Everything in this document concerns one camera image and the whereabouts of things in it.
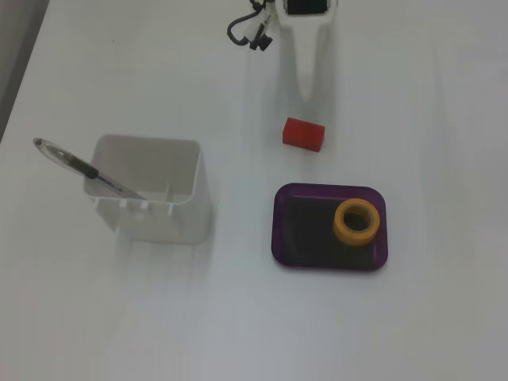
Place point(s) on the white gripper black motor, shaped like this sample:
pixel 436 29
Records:
pixel 305 44

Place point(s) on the red cube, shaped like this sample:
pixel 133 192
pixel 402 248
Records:
pixel 303 134

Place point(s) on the purple tray box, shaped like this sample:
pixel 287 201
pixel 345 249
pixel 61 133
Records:
pixel 305 234

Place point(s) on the yellow tape roll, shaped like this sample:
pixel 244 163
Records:
pixel 356 222

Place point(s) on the white plastic pen holder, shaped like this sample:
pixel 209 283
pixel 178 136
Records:
pixel 158 214

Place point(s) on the clear ballpoint pen black grip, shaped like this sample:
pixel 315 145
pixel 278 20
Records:
pixel 75 162

